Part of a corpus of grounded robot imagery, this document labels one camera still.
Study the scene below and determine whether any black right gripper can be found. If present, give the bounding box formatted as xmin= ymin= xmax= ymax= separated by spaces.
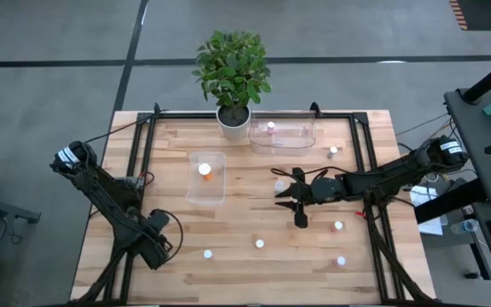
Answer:
xmin=274 ymin=167 xmax=346 ymax=229

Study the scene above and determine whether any clear plastic bin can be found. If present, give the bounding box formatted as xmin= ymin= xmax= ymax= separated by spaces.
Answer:
xmin=248 ymin=109 xmax=317 ymax=156

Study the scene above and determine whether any frosted plastic bin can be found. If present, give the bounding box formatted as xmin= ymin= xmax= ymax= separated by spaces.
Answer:
xmin=185 ymin=151 xmax=228 ymax=206

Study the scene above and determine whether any large orange pill bottle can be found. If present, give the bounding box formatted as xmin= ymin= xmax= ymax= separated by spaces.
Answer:
xmin=197 ymin=162 xmax=215 ymax=182

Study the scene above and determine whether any white plant pot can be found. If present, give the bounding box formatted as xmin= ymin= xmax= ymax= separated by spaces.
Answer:
xmin=216 ymin=104 xmax=252 ymax=142

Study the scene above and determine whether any white paper sheet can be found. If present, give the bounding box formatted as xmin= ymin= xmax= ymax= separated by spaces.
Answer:
xmin=409 ymin=185 xmax=449 ymax=236

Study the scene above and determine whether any green leafy plant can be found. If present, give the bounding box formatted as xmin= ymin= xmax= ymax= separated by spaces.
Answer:
xmin=192 ymin=29 xmax=273 ymax=107

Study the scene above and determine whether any clear water bottle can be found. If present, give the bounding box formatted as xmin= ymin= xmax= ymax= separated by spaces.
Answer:
xmin=449 ymin=218 xmax=480 ymax=235

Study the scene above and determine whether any grey side desk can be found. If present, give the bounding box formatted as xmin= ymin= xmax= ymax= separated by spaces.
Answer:
xmin=443 ymin=83 xmax=491 ymax=206

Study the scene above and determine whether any black mat striped edge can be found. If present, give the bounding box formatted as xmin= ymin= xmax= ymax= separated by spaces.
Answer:
xmin=448 ymin=0 xmax=491 ymax=32

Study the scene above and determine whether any black looped cable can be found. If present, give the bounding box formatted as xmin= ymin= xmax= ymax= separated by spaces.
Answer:
xmin=150 ymin=207 xmax=185 ymax=262

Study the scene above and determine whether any black metal table frame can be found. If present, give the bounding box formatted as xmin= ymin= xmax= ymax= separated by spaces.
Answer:
xmin=68 ymin=101 xmax=438 ymax=307

